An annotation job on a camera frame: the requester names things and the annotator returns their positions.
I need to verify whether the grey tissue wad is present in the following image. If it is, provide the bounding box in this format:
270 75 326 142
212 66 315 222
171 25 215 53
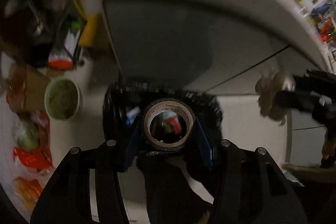
255 69 295 126

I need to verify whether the brown tape roll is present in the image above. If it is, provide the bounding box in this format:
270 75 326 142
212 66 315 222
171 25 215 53
143 98 195 152

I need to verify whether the black trash bin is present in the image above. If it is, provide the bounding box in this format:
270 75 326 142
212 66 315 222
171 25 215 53
102 82 223 165

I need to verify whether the green instant noodle bowl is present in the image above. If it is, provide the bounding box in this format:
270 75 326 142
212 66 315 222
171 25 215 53
45 77 82 121

